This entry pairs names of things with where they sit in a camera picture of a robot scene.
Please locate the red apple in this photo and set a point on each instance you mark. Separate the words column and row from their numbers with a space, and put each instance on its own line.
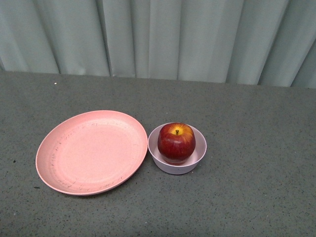
column 176, row 142

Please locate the light pink bowl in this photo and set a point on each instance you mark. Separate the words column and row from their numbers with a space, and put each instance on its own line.
column 189, row 164

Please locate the pink round plate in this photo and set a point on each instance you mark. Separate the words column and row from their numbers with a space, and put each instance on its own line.
column 92, row 152

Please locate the grey-white curtain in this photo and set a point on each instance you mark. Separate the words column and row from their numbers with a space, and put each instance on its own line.
column 263, row 42

